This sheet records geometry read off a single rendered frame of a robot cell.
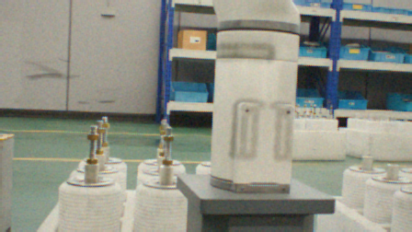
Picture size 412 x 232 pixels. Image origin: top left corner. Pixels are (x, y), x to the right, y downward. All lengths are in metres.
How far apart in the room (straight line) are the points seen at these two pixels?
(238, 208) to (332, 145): 2.90
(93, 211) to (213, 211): 0.33
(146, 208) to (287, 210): 0.33
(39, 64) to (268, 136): 5.59
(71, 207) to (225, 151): 0.33
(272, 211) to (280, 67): 0.15
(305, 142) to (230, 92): 2.76
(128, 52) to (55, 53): 0.78
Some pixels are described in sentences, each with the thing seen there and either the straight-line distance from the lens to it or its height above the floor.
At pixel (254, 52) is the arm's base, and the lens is 0.57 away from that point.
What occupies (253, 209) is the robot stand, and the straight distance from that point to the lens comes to 0.55.
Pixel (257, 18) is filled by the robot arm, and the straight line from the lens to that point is 0.57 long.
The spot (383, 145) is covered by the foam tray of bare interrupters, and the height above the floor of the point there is 0.10.
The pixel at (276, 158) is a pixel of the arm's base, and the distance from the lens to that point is 0.58.
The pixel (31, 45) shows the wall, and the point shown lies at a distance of 6.11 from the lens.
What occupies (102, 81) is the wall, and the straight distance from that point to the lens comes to 6.08.
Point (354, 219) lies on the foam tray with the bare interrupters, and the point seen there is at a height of 0.18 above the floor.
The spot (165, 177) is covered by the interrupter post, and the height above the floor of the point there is 0.26.
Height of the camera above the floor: 0.41
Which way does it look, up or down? 3 degrees down
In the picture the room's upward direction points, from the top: 3 degrees clockwise
